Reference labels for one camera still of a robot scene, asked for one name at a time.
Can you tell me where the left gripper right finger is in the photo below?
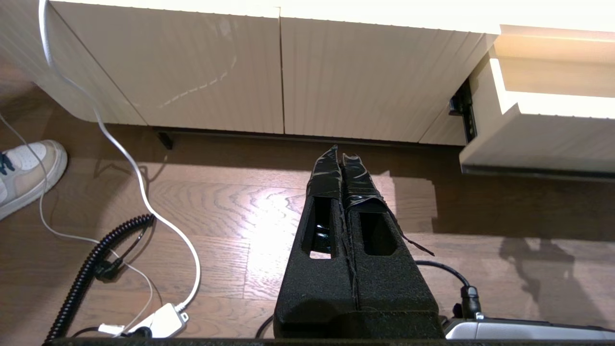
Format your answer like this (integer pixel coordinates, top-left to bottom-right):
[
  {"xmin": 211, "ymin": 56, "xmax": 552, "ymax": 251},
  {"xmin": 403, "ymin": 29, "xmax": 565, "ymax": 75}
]
[{"xmin": 342, "ymin": 153, "xmax": 439, "ymax": 313}]

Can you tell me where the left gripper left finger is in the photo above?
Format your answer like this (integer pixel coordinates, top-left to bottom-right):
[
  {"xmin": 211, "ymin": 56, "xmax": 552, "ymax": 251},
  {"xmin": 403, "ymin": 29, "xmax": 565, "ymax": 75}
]
[{"xmin": 274, "ymin": 145, "xmax": 358, "ymax": 318}]

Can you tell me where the cream ribbed drawer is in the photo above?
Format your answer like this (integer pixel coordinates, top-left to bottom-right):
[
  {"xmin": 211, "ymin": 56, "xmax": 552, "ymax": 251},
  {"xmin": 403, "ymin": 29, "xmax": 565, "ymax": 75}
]
[{"xmin": 460, "ymin": 24, "xmax": 615, "ymax": 183}]

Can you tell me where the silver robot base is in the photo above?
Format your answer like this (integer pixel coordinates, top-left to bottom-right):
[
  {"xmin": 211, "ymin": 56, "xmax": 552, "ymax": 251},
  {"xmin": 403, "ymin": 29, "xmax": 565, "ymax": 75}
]
[{"xmin": 442, "ymin": 317, "xmax": 615, "ymax": 340}]

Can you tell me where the cream low cabinet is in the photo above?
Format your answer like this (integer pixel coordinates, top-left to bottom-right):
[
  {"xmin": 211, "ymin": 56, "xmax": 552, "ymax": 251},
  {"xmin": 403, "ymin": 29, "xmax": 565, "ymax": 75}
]
[{"xmin": 0, "ymin": 0, "xmax": 615, "ymax": 150}]

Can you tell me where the white power adapter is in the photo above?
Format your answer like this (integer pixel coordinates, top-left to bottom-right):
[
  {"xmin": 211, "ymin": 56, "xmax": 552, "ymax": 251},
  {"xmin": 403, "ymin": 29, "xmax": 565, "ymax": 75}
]
[{"xmin": 127, "ymin": 303, "xmax": 189, "ymax": 338}]

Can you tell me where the plain cream cabinet door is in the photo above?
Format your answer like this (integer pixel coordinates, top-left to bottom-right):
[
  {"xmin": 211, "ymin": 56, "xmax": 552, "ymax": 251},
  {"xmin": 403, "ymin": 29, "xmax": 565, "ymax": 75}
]
[{"xmin": 280, "ymin": 17, "xmax": 500, "ymax": 145}]

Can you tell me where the scratched cream cabinet door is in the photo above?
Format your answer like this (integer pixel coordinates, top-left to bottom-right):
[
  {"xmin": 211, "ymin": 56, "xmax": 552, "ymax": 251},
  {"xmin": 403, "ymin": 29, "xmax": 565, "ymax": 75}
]
[{"xmin": 50, "ymin": 0, "xmax": 284, "ymax": 134}]

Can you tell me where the white shoe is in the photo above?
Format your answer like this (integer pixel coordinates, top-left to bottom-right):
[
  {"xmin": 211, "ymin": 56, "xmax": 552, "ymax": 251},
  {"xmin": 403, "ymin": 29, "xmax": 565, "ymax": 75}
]
[{"xmin": 0, "ymin": 140, "xmax": 68, "ymax": 222}]

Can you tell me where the black coiled cable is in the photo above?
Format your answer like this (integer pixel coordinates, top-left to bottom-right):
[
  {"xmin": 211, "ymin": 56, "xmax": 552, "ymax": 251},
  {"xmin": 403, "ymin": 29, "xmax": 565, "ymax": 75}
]
[{"xmin": 44, "ymin": 214, "xmax": 156, "ymax": 343}]

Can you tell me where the thin white cable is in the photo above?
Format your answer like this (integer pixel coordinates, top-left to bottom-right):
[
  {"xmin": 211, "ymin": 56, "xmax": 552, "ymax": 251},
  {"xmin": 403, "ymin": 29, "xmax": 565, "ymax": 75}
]
[{"xmin": 0, "ymin": 113, "xmax": 155, "ymax": 337}]

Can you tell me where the thick white power cable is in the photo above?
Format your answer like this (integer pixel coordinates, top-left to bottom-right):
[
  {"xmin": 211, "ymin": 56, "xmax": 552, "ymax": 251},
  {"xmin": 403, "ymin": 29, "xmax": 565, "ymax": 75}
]
[{"xmin": 39, "ymin": 0, "xmax": 201, "ymax": 313}]

